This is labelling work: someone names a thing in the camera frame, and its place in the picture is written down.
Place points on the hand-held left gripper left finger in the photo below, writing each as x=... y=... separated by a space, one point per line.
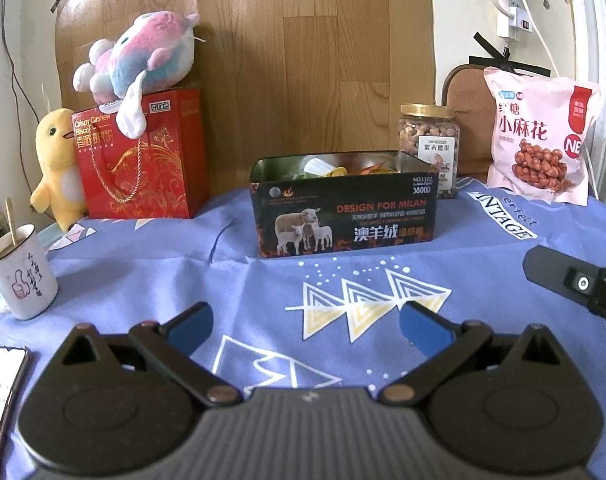
x=190 y=327

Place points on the smartphone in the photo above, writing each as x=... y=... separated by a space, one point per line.
x=0 y=400

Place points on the white enamel mug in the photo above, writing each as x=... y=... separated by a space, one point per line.
x=23 y=280

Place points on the white power strip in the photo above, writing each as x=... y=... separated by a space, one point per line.
x=515 y=5

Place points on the yellow snack packet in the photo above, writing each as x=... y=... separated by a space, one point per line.
x=341 y=171

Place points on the red gift bag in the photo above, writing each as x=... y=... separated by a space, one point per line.
x=143 y=170

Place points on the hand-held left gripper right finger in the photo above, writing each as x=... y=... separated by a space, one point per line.
x=423 y=327

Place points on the black tape strip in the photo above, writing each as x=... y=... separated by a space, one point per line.
x=60 y=0
x=498 y=50

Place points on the white jelly cup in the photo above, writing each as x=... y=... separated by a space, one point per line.
x=317 y=165

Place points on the yellow plush duck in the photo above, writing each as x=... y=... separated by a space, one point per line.
x=58 y=160

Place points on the black printed box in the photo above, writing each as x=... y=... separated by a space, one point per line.
x=343 y=220

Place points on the orange snack packet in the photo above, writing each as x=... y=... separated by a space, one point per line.
x=375 y=167

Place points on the clear nut jar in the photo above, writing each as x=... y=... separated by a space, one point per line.
x=428 y=150

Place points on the wooden stick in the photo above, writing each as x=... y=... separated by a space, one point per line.
x=12 y=220

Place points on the large pink snack bag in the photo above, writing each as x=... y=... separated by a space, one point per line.
x=538 y=135

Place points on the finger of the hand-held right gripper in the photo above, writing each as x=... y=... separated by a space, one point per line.
x=553 y=270

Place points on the wooden board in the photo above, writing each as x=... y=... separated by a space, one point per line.
x=308 y=60

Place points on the pastel plush toy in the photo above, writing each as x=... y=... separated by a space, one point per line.
x=143 y=55

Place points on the brown chair back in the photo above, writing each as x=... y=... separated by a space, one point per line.
x=465 y=110

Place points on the blue printed tablecloth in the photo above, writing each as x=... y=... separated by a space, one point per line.
x=158 y=270

